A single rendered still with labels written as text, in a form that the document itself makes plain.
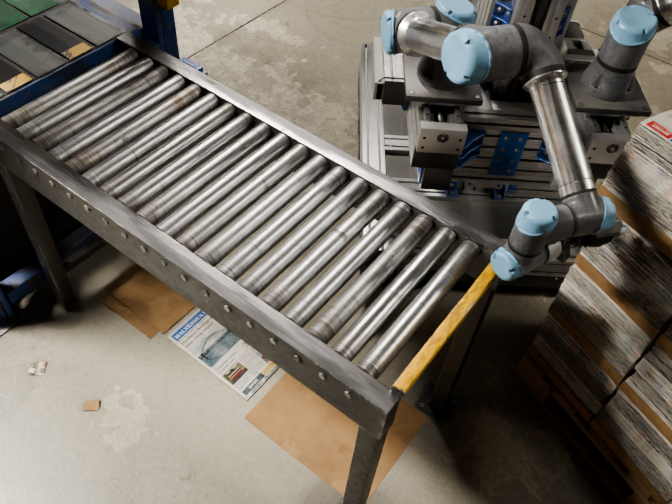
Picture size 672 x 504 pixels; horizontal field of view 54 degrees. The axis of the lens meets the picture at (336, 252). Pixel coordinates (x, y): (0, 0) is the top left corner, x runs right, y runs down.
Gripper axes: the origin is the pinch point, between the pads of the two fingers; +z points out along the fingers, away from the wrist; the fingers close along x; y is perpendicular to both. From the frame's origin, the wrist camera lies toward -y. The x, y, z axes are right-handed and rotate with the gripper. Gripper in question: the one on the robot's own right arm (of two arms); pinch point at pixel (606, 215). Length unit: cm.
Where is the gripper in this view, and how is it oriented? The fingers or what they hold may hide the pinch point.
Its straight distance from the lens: 171.3
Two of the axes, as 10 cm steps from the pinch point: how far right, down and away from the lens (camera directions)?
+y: 0.7, -6.4, -7.7
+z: 8.4, -3.8, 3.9
